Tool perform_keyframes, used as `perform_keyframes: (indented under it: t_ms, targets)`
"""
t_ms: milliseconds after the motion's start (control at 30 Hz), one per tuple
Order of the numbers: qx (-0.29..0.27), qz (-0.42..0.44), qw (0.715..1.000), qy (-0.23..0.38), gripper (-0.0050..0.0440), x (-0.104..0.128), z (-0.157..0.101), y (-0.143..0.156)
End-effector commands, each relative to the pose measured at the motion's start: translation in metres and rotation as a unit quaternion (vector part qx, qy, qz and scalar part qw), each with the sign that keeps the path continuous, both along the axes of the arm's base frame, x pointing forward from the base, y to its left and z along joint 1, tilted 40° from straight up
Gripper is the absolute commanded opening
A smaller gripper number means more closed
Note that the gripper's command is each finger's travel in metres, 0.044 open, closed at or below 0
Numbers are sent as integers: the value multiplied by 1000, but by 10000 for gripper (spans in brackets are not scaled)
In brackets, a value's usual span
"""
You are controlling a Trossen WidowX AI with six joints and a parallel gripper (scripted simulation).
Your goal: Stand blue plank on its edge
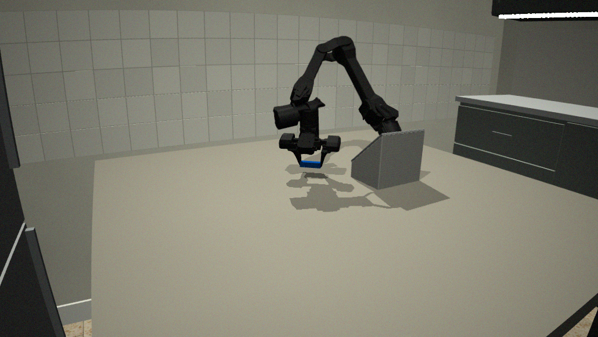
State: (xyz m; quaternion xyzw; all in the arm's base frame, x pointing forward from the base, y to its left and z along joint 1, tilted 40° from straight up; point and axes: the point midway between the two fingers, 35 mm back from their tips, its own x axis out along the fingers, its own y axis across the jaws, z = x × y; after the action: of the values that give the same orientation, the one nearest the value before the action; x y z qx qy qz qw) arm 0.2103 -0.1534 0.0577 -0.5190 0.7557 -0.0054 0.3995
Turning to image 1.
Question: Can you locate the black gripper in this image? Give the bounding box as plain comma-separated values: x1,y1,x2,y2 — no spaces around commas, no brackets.
279,122,341,167

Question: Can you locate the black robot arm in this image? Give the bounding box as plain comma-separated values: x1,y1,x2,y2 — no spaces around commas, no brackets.
273,36,402,155

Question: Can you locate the blue rectangular block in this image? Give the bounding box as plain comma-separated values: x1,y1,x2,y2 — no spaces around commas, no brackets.
300,160,321,169

